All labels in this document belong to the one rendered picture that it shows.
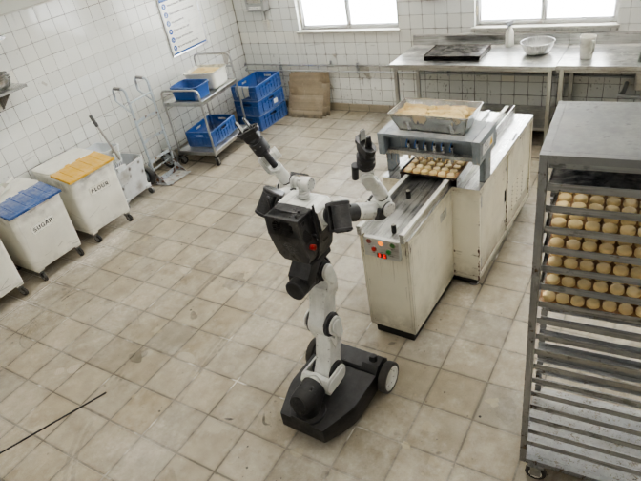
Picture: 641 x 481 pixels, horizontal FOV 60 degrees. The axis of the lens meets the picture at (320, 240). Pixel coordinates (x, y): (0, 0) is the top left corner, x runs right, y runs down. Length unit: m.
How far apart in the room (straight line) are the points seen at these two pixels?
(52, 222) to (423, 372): 3.58
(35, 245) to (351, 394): 3.33
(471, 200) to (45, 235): 3.74
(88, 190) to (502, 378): 4.07
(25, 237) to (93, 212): 0.71
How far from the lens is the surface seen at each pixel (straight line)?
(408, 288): 3.53
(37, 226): 5.53
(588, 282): 2.39
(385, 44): 7.16
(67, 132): 6.40
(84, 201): 5.78
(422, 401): 3.53
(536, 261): 2.26
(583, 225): 2.26
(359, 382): 3.43
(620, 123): 2.26
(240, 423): 3.63
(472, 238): 4.00
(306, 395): 3.18
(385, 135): 3.87
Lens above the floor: 2.72
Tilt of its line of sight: 33 degrees down
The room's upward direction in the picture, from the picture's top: 11 degrees counter-clockwise
